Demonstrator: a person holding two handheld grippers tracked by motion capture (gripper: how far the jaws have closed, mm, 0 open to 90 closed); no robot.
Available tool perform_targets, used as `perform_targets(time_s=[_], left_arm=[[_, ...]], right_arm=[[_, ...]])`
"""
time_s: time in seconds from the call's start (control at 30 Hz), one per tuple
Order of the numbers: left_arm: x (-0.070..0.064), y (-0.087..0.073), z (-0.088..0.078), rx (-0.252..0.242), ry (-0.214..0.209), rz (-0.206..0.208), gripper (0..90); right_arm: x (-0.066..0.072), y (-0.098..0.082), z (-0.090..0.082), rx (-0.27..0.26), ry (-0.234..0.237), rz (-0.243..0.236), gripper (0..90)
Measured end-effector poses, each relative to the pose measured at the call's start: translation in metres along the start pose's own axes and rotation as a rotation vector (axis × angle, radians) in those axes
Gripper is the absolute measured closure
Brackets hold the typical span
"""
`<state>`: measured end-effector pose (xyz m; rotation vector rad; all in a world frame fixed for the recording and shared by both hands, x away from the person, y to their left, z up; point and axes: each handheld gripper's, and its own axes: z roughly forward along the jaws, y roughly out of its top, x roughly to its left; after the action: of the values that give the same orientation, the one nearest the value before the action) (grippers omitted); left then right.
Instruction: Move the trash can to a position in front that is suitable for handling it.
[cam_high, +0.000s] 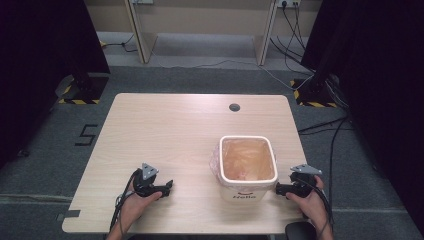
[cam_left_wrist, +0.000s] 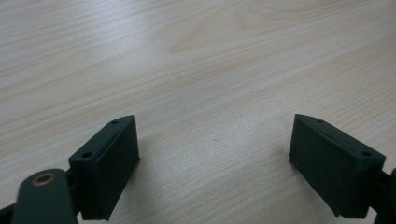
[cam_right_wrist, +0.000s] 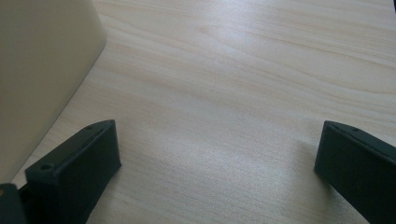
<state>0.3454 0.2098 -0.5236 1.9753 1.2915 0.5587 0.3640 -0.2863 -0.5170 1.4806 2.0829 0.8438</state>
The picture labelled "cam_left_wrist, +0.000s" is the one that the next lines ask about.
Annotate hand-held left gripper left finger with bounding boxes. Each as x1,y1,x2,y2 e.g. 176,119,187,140
68,114,141,221

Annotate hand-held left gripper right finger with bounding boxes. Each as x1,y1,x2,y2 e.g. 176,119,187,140
288,113,387,219

